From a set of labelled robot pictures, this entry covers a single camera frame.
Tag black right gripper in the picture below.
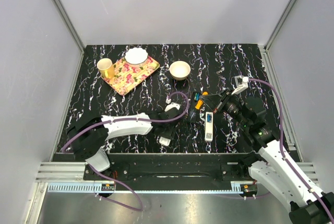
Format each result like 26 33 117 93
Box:
200 88 251 128

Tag white remote orange batteries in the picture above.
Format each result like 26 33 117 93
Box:
159 136 171 146

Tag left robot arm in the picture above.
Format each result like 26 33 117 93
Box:
62 108 182 180

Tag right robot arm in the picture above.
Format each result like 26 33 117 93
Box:
200 90 333 223

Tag green blue batteries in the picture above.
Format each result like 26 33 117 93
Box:
194 92 200 101

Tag black remote control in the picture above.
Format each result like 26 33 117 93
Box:
186 91 201 123

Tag white remote blue batteries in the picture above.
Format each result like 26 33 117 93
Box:
205 112 213 142

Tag beige round bowl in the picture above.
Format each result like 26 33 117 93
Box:
169 61 190 80

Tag floral rectangular tray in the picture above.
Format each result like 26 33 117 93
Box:
103 56 160 96

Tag white scalloped bowl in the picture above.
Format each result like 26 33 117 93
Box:
125 48 148 67

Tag yellow mug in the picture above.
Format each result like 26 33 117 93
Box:
97 58 114 79

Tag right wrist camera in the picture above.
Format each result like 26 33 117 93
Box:
232 75 249 95

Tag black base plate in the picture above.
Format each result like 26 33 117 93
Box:
82 153 269 192

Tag left aluminium frame post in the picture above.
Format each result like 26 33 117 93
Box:
38 0 86 50

